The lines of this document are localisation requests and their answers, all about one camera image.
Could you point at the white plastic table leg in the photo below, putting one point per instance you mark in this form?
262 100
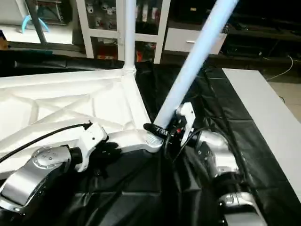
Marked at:
193 66
129 35

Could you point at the white plastic table top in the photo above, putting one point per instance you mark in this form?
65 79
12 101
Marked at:
66 108

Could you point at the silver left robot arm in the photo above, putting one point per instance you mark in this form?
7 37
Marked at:
33 174

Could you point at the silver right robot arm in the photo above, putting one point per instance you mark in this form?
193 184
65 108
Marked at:
221 165

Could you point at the black work mat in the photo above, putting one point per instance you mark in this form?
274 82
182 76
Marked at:
207 188

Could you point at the white low drawer unit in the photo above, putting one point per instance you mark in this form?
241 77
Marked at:
195 40

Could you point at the white sheet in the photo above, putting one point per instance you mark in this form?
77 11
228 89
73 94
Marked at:
268 108

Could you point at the white glass-door cabinet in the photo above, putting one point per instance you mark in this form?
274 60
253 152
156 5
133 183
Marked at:
122 26

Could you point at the grey metal pole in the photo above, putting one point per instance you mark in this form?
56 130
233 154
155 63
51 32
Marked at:
37 21

